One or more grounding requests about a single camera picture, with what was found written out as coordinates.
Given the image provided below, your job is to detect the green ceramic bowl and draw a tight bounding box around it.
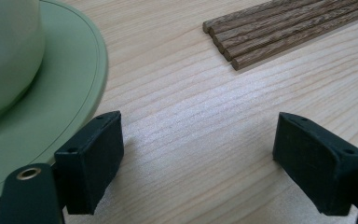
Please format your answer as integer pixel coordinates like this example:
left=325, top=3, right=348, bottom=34
left=0, top=0, right=47, bottom=126

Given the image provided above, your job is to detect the row of wooden chopsticks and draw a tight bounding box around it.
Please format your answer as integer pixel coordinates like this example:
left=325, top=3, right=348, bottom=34
left=202, top=0, right=358, bottom=72

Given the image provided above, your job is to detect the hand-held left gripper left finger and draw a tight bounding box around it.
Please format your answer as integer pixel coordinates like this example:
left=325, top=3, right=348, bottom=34
left=54, top=110, right=125, bottom=216

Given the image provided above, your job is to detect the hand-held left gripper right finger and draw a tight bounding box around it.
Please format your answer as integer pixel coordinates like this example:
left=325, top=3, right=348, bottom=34
left=272, top=111, right=358, bottom=217

